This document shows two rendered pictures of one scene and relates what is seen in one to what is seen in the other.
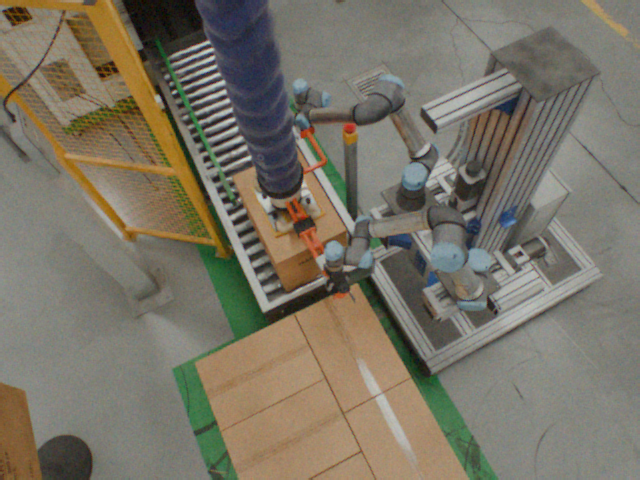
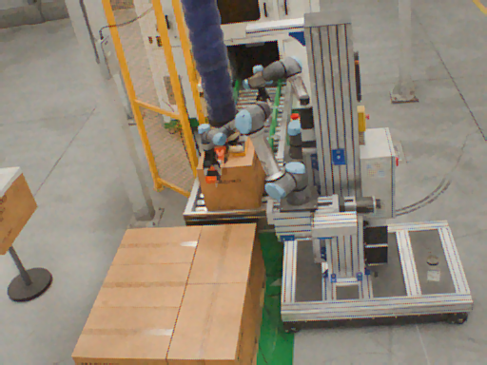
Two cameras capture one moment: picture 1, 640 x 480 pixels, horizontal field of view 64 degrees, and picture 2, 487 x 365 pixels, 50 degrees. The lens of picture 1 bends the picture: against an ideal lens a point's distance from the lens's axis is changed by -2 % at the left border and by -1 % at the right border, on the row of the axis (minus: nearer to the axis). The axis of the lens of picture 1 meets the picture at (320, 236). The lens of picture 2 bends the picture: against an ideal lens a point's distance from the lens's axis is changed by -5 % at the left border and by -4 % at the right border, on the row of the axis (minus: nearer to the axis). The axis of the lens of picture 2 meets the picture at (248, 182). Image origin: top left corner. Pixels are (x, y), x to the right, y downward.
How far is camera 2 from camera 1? 2.32 m
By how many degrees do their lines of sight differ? 35
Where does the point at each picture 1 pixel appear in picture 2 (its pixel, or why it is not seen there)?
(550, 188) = (380, 151)
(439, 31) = (457, 133)
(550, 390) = not seen: outside the picture
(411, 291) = (306, 263)
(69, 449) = (41, 276)
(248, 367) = (152, 241)
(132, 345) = (114, 241)
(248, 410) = (134, 260)
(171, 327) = not seen: hidden behind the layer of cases
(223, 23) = not seen: outside the picture
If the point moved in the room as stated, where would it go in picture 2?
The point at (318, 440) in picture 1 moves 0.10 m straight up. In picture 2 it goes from (159, 291) to (155, 279)
